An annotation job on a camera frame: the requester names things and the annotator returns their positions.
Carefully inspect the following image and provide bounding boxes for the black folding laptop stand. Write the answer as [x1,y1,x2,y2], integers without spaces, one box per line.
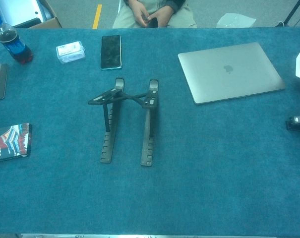
[87,77,161,167]

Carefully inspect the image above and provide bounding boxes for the silver apple laptop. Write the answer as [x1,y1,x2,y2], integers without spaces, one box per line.
[177,42,286,105]

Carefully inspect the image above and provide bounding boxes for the white metal panel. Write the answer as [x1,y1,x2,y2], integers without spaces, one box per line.
[0,0,48,27]

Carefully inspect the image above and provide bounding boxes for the teal table cloth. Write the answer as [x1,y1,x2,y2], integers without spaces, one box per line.
[0,26,300,236]

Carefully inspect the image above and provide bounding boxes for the clear plastic box purple label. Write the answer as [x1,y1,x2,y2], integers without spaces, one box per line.
[56,40,86,64]

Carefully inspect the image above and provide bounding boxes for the seated person beige trousers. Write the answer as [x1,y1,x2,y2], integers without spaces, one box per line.
[112,0,198,28]

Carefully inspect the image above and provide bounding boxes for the white plastic bag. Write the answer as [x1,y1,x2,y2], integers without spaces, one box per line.
[216,12,257,28]

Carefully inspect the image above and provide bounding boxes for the brown cardboard box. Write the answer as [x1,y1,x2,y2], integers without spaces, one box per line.
[0,0,63,29]

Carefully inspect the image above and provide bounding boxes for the red blue illustrated book box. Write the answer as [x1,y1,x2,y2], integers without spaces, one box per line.
[0,122,33,163]

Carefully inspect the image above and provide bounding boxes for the black stapler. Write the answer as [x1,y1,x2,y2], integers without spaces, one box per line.
[285,115,300,132]

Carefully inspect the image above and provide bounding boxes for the cola bottle blue cap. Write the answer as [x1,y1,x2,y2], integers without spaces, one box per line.
[0,13,34,64]

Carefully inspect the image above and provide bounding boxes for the black tripod leg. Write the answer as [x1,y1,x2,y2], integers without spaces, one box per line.
[284,0,300,25]

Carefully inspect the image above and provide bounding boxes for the aluminium frame rail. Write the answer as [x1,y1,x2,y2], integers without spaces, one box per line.
[15,233,279,238]

